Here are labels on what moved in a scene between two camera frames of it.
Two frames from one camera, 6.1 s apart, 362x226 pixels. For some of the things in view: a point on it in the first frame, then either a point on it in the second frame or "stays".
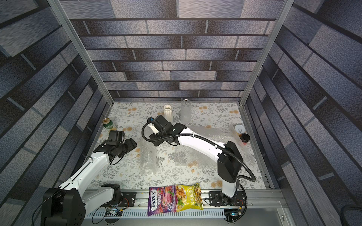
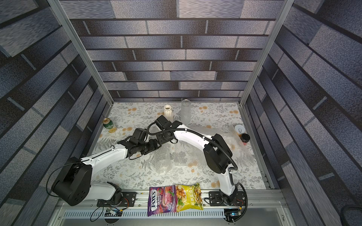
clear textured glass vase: (185, 111) stays
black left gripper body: (127, 147) → (146, 147)
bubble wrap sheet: (182, 158) stays
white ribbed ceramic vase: (168, 113) stays
